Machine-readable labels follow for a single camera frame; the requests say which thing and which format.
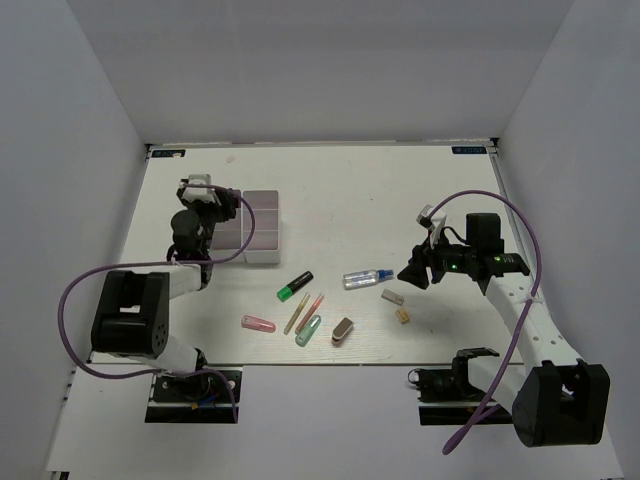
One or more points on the right blue table label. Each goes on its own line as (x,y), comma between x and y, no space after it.
(468,150)

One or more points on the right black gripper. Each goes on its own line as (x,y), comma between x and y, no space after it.
(415,272)

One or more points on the small yellow eraser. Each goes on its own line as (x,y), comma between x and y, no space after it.
(402,316)

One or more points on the white compartment organizer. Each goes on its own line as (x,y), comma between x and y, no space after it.
(228,235)
(264,247)

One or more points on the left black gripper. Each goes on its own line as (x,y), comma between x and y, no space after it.
(226,211)

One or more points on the right white compartment organizer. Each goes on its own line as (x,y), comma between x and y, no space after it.
(264,247)

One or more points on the orange highlighter pen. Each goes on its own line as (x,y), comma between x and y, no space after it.
(309,313)

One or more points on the white dirty eraser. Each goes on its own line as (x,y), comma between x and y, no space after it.
(392,297)

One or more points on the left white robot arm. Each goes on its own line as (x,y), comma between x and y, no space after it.
(132,316)

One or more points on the blue table label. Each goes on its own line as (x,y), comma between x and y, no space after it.
(468,150)
(168,153)

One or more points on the left blue table label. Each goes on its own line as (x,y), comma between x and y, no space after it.
(168,153)

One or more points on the pink correction tape dispenser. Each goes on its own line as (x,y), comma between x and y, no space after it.
(257,324)

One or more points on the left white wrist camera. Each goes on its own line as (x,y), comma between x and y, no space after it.
(197,188)

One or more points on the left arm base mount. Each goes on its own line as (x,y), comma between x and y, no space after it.
(204,399)

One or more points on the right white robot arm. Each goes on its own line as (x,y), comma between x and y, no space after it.
(556,398)

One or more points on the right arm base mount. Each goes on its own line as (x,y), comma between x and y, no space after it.
(441,402)

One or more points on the yellow highlighter pen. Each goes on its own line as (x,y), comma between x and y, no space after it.
(296,313)

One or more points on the green black highlighter marker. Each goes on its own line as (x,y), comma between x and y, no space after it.
(294,286)

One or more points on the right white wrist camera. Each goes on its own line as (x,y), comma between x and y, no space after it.
(433,221)

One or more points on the left white compartment organizer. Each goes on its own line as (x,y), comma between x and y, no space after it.
(228,235)

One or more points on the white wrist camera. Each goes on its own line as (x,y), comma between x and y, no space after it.
(197,188)
(433,221)

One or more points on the green correction tape dispenser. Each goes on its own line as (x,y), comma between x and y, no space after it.
(303,337)

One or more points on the clear blue spray bottle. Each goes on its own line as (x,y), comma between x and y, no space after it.
(366,278)

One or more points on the brown white stamp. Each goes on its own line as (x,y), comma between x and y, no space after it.
(342,330)

